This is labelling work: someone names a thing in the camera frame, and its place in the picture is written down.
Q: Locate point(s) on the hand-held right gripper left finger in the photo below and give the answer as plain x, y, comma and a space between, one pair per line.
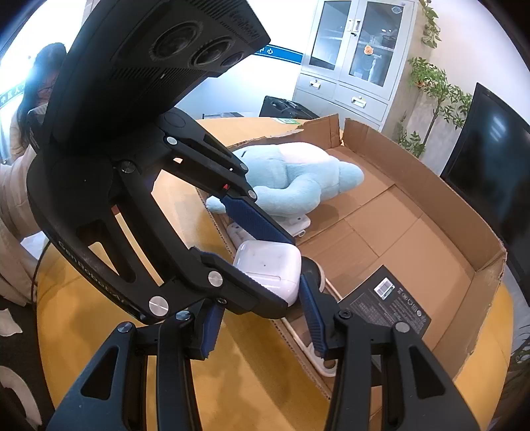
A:
211, 331

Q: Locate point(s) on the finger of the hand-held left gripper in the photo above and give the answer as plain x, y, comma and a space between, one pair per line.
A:
256, 215
186, 273

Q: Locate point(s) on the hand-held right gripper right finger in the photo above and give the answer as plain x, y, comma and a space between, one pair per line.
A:
314, 315

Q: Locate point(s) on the black round object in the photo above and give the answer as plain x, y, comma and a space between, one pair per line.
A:
316, 275

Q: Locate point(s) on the white earbuds case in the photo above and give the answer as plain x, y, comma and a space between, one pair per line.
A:
269, 265

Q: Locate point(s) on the white phone case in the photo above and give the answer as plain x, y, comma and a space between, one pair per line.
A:
323, 366

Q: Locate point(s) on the black box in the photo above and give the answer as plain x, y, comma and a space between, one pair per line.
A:
372, 306

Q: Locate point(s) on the light blue plush toy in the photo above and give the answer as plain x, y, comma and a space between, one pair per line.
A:
298, 174

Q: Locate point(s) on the brown cardboard box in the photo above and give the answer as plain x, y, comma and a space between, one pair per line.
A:
393, 232

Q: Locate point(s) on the green label sticker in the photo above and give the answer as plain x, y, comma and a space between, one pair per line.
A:
285, 121

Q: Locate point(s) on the black suitcase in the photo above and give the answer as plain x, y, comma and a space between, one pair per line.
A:
285, 107

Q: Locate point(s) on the grey glass-door cabinet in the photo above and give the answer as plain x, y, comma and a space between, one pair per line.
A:
352, 95

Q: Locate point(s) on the person's light clothing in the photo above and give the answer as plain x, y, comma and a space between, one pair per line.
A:
16, 215

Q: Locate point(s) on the white cloth piece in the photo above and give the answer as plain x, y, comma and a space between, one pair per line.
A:
16, 393
8, 323

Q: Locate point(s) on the slim leafy green plant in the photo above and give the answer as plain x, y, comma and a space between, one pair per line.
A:
439, 91

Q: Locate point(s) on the trailing green plant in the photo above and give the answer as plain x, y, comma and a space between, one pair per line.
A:
430, 25

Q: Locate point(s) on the black wall screen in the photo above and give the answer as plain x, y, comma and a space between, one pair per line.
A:
492, 165

